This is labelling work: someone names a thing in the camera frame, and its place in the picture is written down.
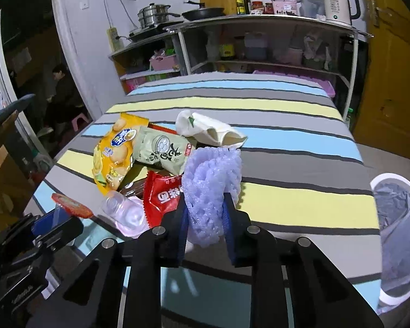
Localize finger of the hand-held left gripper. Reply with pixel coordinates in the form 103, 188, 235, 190
37, 216, 85, 251
31, 210, 60, 236

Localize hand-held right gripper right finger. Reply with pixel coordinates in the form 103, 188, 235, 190
221, 193, 385, 328

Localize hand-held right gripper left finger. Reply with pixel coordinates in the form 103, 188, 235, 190
25, 198, 192, 328

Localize red snack packet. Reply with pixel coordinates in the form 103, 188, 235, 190
142, 171, 186, 229

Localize purple foam fruit net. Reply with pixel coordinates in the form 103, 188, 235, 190
182, 146, 242, 249

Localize brown snack wrapper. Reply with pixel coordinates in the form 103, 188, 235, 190
118, 166, 151, 199

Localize green snack packet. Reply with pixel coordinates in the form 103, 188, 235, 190
133, 126, 196, 175

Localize yellow chip bag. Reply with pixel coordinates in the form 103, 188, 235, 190
93, 113, 150, 191

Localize white round trash bin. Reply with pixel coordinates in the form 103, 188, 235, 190
369, 172, 410, 317

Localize clear plastic jelly cup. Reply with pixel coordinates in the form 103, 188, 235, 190
101, 191, 148, 240

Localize striped bed sheet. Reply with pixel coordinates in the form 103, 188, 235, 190
24, 72, 380, 328

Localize pink plastic stool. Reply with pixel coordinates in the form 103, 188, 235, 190
63, 112, 91, 132

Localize white crumpled paper bag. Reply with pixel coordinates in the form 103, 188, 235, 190
175, 109, 248, 149

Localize pink lidded storage box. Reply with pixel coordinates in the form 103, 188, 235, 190
253, 70, 336, 100

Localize clear plastic bin liner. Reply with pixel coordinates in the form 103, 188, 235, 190
372, 181, 410, 294

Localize pink plastic basket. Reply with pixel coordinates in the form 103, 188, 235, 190
150, 55, 177, 72

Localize yellow label soy bottle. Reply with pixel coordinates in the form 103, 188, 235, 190
219, 43, 235, 60

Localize small grey kitchen shelf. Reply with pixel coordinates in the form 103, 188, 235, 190
109, 20, 192, 95

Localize pink plastic tub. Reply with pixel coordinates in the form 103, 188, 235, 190
277, 46, 303, 64

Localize grey plastic jug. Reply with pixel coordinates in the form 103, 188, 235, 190
244, 32, 268, 60

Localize yellow power strip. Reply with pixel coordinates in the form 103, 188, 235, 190
107, 27, 124, 51

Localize crumpled plastic bags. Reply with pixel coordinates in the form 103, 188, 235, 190
302, 36, 330, 69

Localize black induction cooker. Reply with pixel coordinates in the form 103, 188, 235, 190
128, 23, 185, 42

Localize large white kitchen shelf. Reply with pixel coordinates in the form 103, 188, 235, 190
164, 14, 374, 118

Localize steel steamer pot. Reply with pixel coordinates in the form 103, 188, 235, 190
137, 3, 181, 30

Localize black frying pan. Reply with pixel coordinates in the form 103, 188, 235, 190
181, 0, 226, 21

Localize yellow wooden door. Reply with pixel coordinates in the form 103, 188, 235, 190
350, 0, 410, 159

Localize pink chopstick holder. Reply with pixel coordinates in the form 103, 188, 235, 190
272, 0, 298, 16

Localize clear lidded plastic container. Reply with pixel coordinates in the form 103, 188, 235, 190
297, 0, 325, 19

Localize white electric kettle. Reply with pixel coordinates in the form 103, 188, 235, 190
319, 0, 362, 26

